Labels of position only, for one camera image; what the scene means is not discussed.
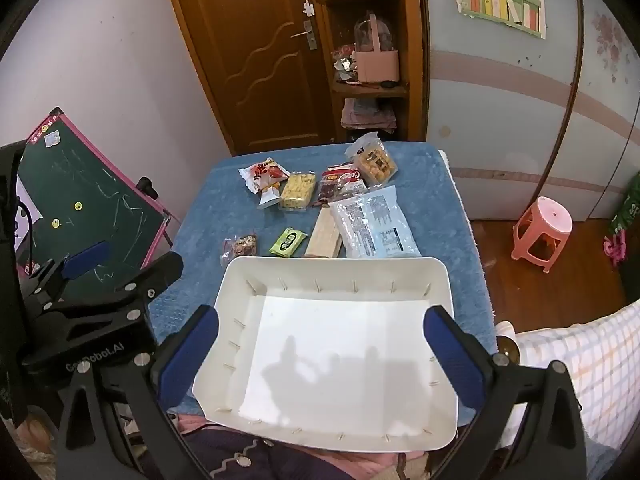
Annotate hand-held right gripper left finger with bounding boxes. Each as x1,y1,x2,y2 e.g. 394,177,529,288
55,304,221,480

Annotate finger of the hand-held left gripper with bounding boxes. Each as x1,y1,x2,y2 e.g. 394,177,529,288
22,240,111,312
39,251,184,347

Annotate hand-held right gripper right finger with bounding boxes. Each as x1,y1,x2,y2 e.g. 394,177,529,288
422,304,588,480

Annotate small clear nut packet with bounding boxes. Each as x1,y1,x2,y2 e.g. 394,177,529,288
220,234,258,267

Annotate white plastic bin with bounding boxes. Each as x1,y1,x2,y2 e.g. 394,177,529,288
192,256,460,452

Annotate green candy packet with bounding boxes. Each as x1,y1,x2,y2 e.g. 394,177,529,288
269,227,307,257

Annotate orange white snack packet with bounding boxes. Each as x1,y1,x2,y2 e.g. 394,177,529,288
257,182,283,211

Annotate red white snack packet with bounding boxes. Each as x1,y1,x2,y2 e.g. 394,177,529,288
238,157,291,194

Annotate large clear white bag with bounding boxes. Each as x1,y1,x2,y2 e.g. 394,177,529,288
328,185,422,260

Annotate beige wafer pack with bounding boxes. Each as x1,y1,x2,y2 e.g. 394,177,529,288
303,207,345,259

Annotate clear fried snack pack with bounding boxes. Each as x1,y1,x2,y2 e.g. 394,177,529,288
345,132,400,187

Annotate dark purple garment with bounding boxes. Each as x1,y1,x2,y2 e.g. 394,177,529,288
165,412,351,480

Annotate beige fluffy cloth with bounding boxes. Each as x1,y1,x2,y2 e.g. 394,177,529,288
0,410,61,480

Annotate blue table cloth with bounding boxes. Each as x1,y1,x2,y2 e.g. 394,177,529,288
149,141,498,411

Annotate white checked quilt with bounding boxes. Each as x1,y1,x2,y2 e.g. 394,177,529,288
495,300,640,461

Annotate yellow cracker pack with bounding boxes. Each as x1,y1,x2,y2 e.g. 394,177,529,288
278,171,317,214

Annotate pink plastic stool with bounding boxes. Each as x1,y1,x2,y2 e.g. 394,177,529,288
511,196,573,274

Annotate pink toy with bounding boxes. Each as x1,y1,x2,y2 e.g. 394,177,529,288
602,232,628,266

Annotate red white cookie packet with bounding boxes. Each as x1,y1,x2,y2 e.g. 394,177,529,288
320,161,368,196

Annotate green bag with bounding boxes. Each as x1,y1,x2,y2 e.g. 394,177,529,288
607,172,640,241

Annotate pale blue wardrobe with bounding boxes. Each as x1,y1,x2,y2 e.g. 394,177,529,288
425,0,640,221

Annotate brown wooden door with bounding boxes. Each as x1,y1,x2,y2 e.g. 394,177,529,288
160,0,341,156

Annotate folded pink clothes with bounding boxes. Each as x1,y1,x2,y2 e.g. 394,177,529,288
341,99,398,133

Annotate wooden corner shelf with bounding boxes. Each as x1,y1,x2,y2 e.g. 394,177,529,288
305,0,426,143

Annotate shiny foil wrappers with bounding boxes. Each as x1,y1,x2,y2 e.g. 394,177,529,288
332,45,358,83

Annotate pink basket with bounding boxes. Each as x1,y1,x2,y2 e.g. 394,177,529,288
352,12,401,83

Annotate green chalkboard pink frame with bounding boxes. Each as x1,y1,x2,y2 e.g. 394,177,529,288
15,106,182,281

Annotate silver door handle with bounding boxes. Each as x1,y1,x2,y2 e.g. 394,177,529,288
291,20,319,51

